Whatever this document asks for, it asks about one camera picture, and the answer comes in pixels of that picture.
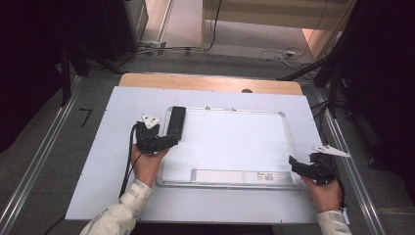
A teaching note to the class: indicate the silver-framed whiteboard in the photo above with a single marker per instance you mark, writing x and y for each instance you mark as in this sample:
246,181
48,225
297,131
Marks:
235,143

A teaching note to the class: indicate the person's left hand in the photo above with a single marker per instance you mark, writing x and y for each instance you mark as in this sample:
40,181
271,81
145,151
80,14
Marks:
147,166

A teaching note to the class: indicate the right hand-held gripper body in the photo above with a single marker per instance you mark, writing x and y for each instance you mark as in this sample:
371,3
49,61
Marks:
321,168

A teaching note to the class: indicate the person's right hand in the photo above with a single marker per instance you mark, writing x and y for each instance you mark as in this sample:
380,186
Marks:
324,195

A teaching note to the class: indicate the black cabinet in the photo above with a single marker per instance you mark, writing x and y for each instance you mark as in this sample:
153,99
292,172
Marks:
119,29

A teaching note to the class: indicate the white table cover board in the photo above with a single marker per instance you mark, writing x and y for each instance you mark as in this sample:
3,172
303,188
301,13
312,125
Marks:
107,130

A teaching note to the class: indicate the beige wooden furniture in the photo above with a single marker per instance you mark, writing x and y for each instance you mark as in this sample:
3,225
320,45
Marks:
270,14

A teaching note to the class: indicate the metal floor rail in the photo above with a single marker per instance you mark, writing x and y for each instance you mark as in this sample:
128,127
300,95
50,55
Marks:
36,163
355,182

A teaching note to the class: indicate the black whiteboard eraser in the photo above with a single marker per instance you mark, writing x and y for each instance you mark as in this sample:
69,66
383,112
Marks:
176,122

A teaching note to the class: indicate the black metal stand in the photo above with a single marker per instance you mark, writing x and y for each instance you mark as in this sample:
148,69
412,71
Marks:
66,78
332,88

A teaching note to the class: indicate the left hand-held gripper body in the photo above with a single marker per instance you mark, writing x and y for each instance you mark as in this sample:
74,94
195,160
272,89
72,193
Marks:
148,138

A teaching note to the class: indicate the wooden table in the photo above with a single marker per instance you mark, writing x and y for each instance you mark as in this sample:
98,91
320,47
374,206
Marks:
195,81

